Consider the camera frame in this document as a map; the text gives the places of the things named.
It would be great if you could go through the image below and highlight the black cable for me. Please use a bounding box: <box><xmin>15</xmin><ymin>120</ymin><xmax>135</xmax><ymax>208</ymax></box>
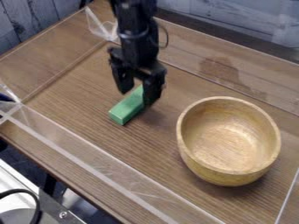
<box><xmin>0</xmin><ymin>188</ymin><xmax>43</xmax><ymax>224</ymax></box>

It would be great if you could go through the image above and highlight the clear acrylic front wall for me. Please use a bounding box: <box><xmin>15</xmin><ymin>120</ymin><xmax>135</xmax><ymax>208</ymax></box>
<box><xmin>0</xmin><ymin>84</ymin><xmax>225</xmax><ymax>224</ymax></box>

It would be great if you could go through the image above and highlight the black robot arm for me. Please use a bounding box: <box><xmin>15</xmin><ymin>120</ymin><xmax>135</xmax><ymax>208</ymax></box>
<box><xmin>107</xmin><ymin>0</ymin><xmax>168</xmax><ymax>106</ymax></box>

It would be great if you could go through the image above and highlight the light wooden bowl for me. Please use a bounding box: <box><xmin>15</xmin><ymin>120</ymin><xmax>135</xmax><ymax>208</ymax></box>
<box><xmin>177</xmin><ymin>96</ymin><xmax>282</xmax><ymax>186</ymax></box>

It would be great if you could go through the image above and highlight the green rectangular block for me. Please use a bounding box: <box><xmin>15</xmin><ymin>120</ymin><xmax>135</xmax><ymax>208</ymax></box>
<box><xmin>109</xmin><ymin>86</ymin><xmax>145</xmax><ymax>125</ymax></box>

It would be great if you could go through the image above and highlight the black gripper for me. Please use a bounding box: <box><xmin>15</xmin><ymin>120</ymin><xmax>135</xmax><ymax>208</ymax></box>
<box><xmin>107</xmin><ymin>30</ymin><xmax>168</xmax><ymax>107</ymax></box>

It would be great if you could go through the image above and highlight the clear acrylic right panel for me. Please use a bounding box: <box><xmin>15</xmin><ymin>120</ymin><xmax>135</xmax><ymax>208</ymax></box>
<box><xmin>276</xmin><ymin>169</ymin><xmax>299</xmax><ymax>224</ymax></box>

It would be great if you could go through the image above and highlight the clear acrylic corner bracket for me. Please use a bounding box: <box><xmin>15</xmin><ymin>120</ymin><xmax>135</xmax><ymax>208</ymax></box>
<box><xmin>86</xmin><ymin>7</ymin><xmax>118</xmax><ymax>41</ymax></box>

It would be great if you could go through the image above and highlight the grey metal bracket with screw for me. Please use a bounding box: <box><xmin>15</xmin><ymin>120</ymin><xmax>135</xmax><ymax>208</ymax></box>
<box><xmin>39</xmin><ymin>192</ymin><xmax>87</xmax><ymax>224</ymax></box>

